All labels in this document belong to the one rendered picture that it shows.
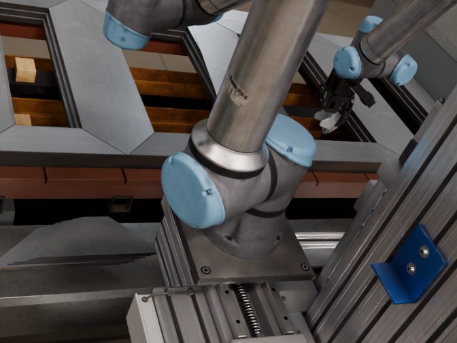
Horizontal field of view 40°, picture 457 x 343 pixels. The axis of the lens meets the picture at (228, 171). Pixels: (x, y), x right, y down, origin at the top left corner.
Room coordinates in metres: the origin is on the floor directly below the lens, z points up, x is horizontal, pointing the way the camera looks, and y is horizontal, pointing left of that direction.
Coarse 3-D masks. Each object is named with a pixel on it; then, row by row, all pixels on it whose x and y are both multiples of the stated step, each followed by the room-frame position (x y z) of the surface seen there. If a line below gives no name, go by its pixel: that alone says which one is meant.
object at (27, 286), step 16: (128, 224) 1.12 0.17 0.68; (144, 224) 1.14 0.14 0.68; (304, 224) 1.40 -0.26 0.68; (320, 224) 1.43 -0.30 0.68; (336, 224) 1.46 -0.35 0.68; (0, 240) 0.91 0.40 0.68; (16, 240) 0.93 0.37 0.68; (0, 256) 0.87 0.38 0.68; (0, 272) 0.83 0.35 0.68; (16, 272) 0.85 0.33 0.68; (32, 272) 0.87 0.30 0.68; (48, 272) 0.88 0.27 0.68; (64, 272) 0.90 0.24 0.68; (80, 272) 0.92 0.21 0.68; (96, 272) 0.94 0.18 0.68; (112, 272) 0.96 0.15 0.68; (128, 272) 0.97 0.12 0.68; (144, 272) 0.99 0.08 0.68; (160, 272) 1.01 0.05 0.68; (0, 288) 0.80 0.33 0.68; (16, 288) 0.81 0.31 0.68; (32, 288) 0.83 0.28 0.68; (48, 288) 0.85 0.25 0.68; (64, 288) 0.86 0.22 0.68; (80, 288) 0.88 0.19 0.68; (96, 288) 0.90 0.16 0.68; (112, 288) 0.92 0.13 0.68; (128, 288) 0.93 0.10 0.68; (144, 288) 0.95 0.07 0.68; (0, 304) 0.78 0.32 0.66; (16, 304) 0.80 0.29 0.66; (32, 304) 0.81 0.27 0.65
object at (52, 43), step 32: (160, 32) 1.82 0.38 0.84; (192, 32) 1.85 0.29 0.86; (192, 64) 1.74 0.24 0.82; (64, 96) 1.29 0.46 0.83; (352, 128) 1.75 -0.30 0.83; (0, 160) 0.98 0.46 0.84; (32, 160) 1.02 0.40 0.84; (64, 160) 1.06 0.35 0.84; (96, 160) 1.10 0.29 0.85; (128, 160) 1.14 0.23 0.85; (160, 160) 1.19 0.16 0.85
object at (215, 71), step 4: (208, 64) 1.70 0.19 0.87; (212, 64) 1.71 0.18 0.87; (208, 68) 1.67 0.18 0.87; (212, 68) 1.68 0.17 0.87; (216, 68) 1.69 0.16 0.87; (220, 68) 1.70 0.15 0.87; (224, 68) 1.71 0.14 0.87; (208, 72) 1.65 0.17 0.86; (212, 72) 1.66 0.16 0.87; (216, 72) 1.67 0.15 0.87; (220, 72) 1.68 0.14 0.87; (224, 72) 1.69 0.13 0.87; (212, 76) 1.64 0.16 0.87; (216, 76) 1.65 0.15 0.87; (220, 76) 1.66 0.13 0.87
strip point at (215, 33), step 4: (212, 28) 1.94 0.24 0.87; (216, 28) 1.95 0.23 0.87; (204, 32) 1.89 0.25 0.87; (208, 32) 1.90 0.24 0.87; (212, 32) 1.91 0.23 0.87; (216, 32) 1.92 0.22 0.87; (220, 32) 1.94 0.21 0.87; (224, 32) 1.95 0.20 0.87; (204, 36) 1.86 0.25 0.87; (208, 36) 1.87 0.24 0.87; (212, 36) 1.88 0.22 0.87; (216, 36) 1.89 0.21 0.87; (220, 36) 1.91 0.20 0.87; (224, 36) 1.92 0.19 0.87; (228, 36) 1.93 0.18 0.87; (232, 36) 1.94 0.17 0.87; (224, 40) 1.89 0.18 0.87; (228, 40) 1.90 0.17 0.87; (232, 40) 1.91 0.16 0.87; (236, 40) 1.93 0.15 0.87
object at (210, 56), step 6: (204, 54) 1.74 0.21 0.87; (210, 54) 1.76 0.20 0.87; (216, 54) 1.77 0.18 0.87; (222, 54) 1.79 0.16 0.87; (228, 54) 1.81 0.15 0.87; (204, 60) 1.71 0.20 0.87; (210, 60) 1.73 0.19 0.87; (216, 60) 1.74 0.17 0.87; (222, 60) 1.76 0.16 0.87; (228, 60) 1.77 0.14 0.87
